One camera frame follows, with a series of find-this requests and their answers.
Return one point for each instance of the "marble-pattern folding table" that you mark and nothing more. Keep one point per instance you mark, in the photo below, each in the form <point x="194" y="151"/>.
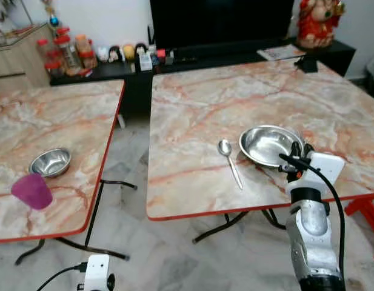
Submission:
<point x="53" y="121"/>
<point x="205" y="109"/>

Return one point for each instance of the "small steel bowl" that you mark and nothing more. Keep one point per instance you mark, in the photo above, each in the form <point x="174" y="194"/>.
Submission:
<point x="50" y="162"/>

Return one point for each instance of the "large steel bowl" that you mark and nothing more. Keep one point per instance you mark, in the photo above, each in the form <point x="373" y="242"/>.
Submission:
<point x="265" y="145"/>

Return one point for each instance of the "yellow round figurine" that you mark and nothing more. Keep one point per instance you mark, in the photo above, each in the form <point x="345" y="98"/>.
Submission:
<point x="129" y="51"/>

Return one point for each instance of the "black round figurine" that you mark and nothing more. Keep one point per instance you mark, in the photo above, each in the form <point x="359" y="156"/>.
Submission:
<point x="141" y="50"/>

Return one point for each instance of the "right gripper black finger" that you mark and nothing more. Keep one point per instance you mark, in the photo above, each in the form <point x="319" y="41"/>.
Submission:
<point x="308" y="150"/>
<point x="296" y="150"/>

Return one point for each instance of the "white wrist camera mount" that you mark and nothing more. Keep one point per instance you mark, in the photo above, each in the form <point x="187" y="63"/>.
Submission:
<point x="97" y="273"/>
<point x="325" y="170"/>

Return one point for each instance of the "colourful magazine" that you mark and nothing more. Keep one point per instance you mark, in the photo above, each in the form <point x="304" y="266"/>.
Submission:
<point x="280" y="53"/>

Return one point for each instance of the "small black block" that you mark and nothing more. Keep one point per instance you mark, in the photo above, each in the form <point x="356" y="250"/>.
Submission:
<point x="307" y="64"/>

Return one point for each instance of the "dark grey bag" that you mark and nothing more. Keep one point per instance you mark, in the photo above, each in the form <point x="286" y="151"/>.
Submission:
<point x="373" y="79"/>

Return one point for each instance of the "wooden drawer cabinet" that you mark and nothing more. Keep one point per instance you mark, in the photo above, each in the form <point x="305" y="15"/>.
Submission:
<point x="17" y="60"/>

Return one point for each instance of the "jar of orange snacks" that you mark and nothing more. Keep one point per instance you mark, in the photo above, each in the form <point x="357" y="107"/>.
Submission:
<point x="82" y="43"/>

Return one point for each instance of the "red plastic stool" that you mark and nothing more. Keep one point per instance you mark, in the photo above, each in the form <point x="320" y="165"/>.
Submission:
<point x="370" y="212"/>

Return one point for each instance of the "purple plastic cup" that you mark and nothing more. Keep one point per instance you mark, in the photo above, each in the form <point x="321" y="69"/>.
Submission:
<point x="32" y="191"/>

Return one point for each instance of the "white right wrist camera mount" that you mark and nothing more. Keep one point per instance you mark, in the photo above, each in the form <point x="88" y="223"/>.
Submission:
<point x="325" y="170"/>

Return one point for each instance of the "large clear jar red lid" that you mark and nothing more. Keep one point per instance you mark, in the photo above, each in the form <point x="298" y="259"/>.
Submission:
<point x="66" y="51"/>

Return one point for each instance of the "black and white figurine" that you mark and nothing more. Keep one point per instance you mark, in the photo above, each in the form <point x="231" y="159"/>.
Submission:
<point x="116" y="53"/>

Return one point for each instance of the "black television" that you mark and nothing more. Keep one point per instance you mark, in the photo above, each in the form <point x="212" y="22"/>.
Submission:
<point x="223" y="21"/>

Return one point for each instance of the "small red box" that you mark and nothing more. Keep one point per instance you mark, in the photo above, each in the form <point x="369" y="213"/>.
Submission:
<point x="160" y="53"/>

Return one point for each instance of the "small white box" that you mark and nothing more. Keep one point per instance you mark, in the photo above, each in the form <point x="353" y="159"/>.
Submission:
<point x="145" y="60"/>

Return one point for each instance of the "small jar red lid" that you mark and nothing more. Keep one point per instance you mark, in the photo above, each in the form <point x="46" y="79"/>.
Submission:
<point x="53" y="66"/>
<point x="88" y="59"/>

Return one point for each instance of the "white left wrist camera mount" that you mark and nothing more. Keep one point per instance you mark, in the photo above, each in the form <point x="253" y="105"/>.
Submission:
<point x="97" y="273"/>

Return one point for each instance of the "red seated statue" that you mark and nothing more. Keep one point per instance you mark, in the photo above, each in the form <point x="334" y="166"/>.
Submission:
<point x="317" y="24"/>

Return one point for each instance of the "silver spoon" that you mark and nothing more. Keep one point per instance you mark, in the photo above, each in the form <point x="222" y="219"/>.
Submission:
<point x="224" y="147"/>

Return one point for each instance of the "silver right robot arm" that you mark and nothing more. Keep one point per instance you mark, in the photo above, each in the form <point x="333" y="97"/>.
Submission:
<point x="313" y="233"/>

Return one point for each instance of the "white round figurine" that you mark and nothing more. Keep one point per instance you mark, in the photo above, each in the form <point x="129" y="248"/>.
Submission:
<point x="102" y="53"/>

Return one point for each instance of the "blue bauble ornament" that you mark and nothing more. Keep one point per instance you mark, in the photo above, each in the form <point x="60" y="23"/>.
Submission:
<point x="53" y="21"/>

